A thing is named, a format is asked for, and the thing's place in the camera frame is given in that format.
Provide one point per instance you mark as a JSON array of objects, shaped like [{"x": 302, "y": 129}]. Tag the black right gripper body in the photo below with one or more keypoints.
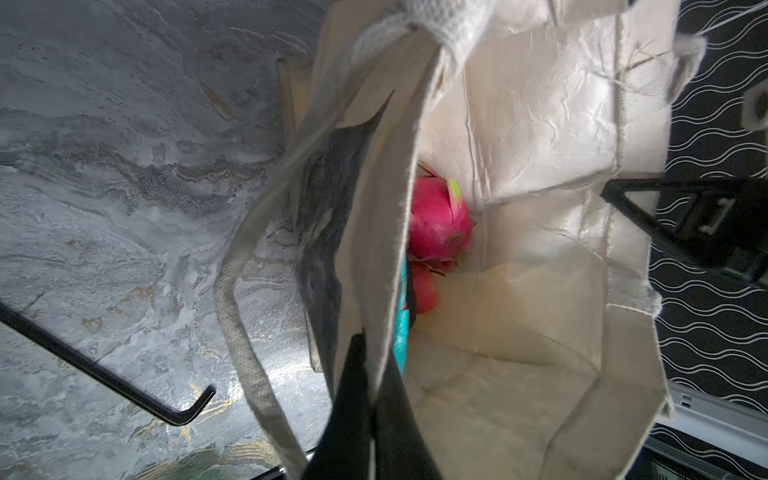
[{"x": 748, "y": 262}]

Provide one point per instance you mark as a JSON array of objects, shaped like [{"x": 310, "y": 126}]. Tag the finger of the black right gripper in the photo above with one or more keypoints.
[{"x": 648, "y": 216}]

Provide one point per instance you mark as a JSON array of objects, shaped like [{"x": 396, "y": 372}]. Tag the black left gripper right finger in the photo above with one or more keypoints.
[{"x": 400, "y": 451}]

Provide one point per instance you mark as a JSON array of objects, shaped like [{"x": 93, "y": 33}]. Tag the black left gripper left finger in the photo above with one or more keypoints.
[{"x": 344, "y": 451}]

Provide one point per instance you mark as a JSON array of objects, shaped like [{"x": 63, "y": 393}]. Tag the green pink snack bag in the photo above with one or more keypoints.
[{"x": 402, "y": 321}]

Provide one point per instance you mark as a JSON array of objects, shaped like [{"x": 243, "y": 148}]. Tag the cream canvas grocery bag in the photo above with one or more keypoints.
[{"x": 540, "y": 359}]

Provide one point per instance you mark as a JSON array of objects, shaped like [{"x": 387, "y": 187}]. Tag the pink dragon fruit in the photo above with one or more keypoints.
[{"x": 440, "y": 226}]

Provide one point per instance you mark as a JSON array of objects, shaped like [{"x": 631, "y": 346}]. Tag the black hex key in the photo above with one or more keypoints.
[{"x": 55, "y": 346}]

